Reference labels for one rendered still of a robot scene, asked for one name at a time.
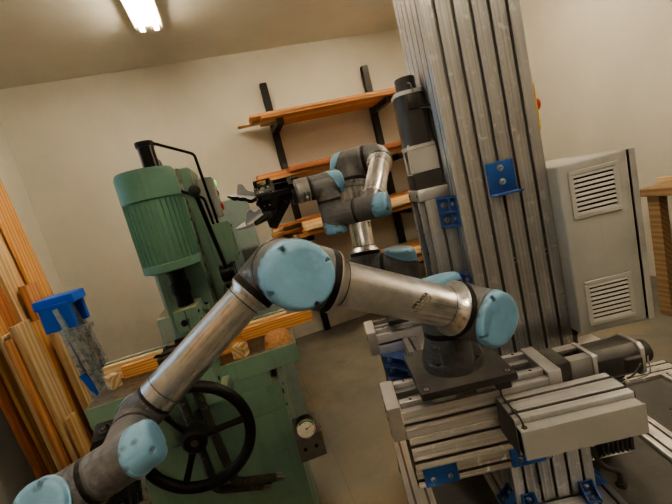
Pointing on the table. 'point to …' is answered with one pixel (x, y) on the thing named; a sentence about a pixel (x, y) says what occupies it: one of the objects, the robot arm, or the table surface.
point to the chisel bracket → (189, 315)
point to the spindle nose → (180, 287)
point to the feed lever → (213, 236)
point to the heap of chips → (277, 338)
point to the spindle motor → (157, 219)
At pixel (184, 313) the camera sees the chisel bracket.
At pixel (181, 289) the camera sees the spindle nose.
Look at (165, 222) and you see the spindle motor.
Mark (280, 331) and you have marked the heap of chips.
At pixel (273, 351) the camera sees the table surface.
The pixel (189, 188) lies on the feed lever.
